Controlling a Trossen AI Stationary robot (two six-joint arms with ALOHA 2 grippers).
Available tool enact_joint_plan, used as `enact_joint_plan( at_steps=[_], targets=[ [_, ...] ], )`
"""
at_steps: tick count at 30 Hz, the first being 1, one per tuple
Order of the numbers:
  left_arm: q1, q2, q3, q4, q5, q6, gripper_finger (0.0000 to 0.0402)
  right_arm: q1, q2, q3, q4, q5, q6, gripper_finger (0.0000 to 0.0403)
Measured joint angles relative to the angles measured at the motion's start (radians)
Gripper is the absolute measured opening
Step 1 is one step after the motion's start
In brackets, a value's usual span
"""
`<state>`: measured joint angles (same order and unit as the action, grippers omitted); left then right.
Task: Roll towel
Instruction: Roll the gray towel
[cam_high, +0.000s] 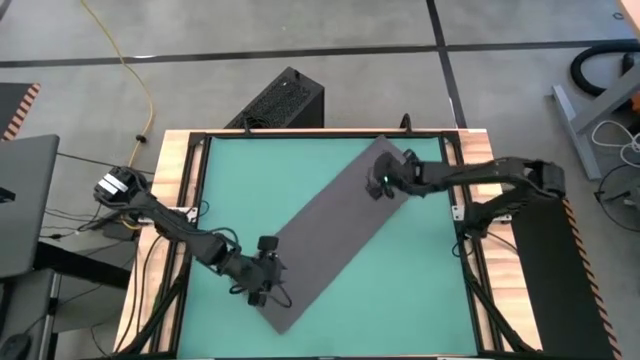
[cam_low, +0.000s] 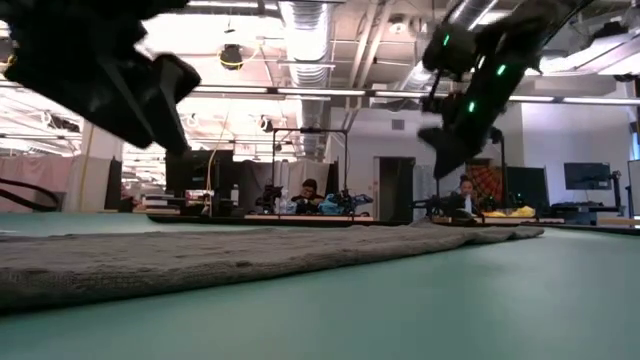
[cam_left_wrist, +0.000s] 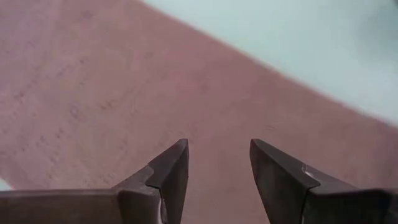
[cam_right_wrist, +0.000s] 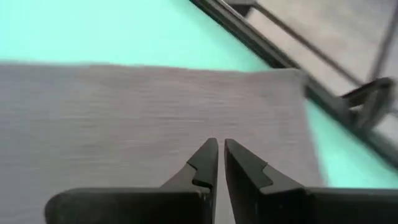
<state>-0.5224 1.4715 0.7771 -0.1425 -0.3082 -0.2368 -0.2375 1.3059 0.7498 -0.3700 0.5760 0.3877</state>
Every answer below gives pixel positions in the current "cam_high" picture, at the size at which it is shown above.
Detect grey desk leg frame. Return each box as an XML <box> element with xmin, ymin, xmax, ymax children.
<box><xmin>551</xmin><ymin>62</ymin><xmax>640</xmax><ymax>181</ymax></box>

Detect white cable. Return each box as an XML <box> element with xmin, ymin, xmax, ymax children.
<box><xmin>591</xmin><ymin>119</ymin><xmax>640</xmax><ymax>169</ymax></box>

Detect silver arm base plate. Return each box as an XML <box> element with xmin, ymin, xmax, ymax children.
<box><xmin>451</xmin><ymin>204</ymin><xmax>512</xmax><ymax>222</ymax></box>
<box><xmin>172</xmin><ymin>206</ymin><xmax>200</xmax><ymax>224</ymax></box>

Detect yellow cable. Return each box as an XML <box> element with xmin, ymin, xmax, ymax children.
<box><xmin>78</xmin><ymin>0</ymin><xmax>156</xmax><ymax>169</ymax></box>

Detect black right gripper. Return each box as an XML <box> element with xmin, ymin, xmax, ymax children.
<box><xmin>364</xmin><ymin>149</ymin><xmax>426</xmax><ymax>202</ymax></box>

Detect black hose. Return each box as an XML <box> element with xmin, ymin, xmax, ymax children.
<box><xmin>569</xmin><ymin>39</ymin><xmax>640</xmax><ymax>99</ymax></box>

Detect grey side table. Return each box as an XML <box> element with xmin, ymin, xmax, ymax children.
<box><xmin>0</xmin><ymin>267</ymin><xmax>64</xmax><ymax>360</ymax></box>

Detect teal table mat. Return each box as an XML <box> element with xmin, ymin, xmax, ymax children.
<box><xmin>175</xmin><ymin>135</ymin><xmax>480</xmax><ymax>359</ymax></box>

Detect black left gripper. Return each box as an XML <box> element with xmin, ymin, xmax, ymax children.
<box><xmin>227</xmin><ymin>234</ymin><xmax>294</xmax><ymax>309</ymax></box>

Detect black computer tower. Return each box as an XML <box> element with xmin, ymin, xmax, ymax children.
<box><xmin>224</xmin><ymin>66</ymin><xmax>326</xmax><ymax>130</ymax></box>

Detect grey towel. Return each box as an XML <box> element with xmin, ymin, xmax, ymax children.
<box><xmin>258</xmin><ymin>134</ymin><xmax>412</xmax><ymax>335</ymax></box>

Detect black metal table frame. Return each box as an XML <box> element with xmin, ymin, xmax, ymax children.
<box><xmin>117</xmin><ymin>129</ymin><xmax>539</xmax><ymax>360</ymax></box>

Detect black mat with orange stripes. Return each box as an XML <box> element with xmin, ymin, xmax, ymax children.
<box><xmin>0</xmin><ymin>82</ymin><xmax>43</xmax><ymax>143</ymax></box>
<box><xmin>509</xmin><ymin>192</ymin><xmax>624</xmax><ymax>360</ymax></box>

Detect thin black floor cable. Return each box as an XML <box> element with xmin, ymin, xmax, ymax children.
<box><xmin>55</xmin><ymin>151</ymin><xmax>155</xmax><ymax>176</ymax></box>

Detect wooden desk corner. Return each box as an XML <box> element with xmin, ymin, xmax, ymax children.
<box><xmin>617</xmin><ymin>0</ymin><xmax>640</xmax><ymax>36</ymax></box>

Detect black cable loop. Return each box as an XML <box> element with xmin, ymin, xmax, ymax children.
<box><xmin>594</xmin><ymin>163</ymin><xmax>640</xmax><ymax>237</ymax></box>

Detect black computer mouse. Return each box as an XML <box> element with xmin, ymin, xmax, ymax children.
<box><xmin>0</xmin><ymin>332</ymin><xmax>32</xmax><ymax>360</ymax></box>

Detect grey laptop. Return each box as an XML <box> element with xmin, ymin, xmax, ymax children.
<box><xmin>0</xmin><ymin>133</ymin><xmax>61</xmax><ymax>279</ymax></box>

